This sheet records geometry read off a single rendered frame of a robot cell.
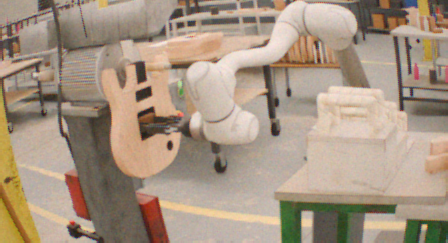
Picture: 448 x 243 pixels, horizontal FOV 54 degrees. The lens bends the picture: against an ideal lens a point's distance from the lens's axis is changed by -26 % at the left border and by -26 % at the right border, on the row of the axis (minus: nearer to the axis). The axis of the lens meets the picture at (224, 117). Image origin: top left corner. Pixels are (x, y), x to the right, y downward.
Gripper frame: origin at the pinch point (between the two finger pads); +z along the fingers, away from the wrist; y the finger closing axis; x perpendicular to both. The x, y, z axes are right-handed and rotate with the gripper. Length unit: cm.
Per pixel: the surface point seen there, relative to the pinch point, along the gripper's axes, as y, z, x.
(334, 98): -9, -73, 12
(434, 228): -10, -111, -28
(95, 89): -1.0, 26.2, 12.8
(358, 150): -10, -81, -2
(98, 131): 3.8, 33.8, -6.0
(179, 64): 196, 136, -17
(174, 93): 37.2, 16.6, 0.9
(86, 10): 1, 31, 46
